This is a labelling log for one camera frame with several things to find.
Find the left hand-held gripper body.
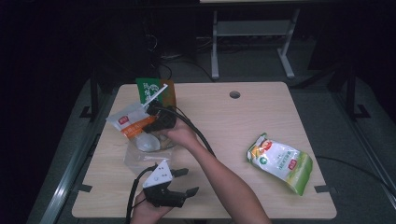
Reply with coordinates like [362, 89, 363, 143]
[142, 159, 189, 209]

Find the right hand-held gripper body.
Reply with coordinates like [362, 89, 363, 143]
[143, 83, 178, 132]

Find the green and red snack packet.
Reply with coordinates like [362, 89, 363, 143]
[135, 77, 177, 109]

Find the silver and orange food packet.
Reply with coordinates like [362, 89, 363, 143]
[106, 102, 176, 153]

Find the clear plastic container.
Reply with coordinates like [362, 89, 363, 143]
[123, 133, 176, 175]

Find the person's right hand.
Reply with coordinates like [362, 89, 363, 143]
[160, 119, 199, 149]

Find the person's left hand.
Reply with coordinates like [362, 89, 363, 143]
[130, 190, 174, 224]

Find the black metal stand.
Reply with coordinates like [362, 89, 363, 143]
[78, 69, 101, 121]
[345, 65, 372, 121]

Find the white and green food packet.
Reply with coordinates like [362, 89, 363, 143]
[246, 133, 314, 197]

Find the left hand-held gripper cable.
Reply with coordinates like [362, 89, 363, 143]
[124, 163, 161, 224]

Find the hand-held gripper cable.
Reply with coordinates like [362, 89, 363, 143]
[155, 105, 396, 198]
[124, 163, 161, 224]

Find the right hand-held gripper cable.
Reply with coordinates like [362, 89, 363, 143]
[155, 105, 396, 198]

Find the black floor cable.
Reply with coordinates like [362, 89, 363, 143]
[152, 59, 217, 84]

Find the grey metal desk frame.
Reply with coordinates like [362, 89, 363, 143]
[210, 8, 302, 80]

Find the aluminium rail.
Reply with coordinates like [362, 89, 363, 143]
[331, 90, 396, 203]
[38, 92, 110, 224]

